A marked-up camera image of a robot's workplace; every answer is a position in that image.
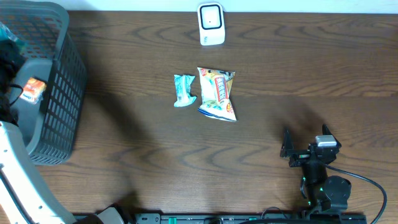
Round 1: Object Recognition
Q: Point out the orange small box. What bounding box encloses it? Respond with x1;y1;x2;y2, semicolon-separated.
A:
19;77;47;105

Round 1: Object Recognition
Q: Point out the white barcode scanner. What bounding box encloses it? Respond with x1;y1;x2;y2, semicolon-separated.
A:
197;2;226;46

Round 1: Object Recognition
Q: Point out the teal snack packet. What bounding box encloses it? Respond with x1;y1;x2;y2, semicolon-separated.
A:
174;75;196;107

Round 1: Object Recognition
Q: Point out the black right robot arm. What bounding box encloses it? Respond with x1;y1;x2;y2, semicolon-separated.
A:
280;124;351;218

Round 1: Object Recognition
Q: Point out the grey plastic mesh basket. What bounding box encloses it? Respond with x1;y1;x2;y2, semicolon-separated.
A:
1;1;88;166

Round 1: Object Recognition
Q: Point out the teal small box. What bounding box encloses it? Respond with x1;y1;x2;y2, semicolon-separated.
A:
1;23;25;50

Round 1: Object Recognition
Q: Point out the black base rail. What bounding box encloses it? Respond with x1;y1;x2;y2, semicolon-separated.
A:
133;213;367;224

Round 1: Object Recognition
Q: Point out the yellow snack bag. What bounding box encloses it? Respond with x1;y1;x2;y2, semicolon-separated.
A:
197;67;237;122

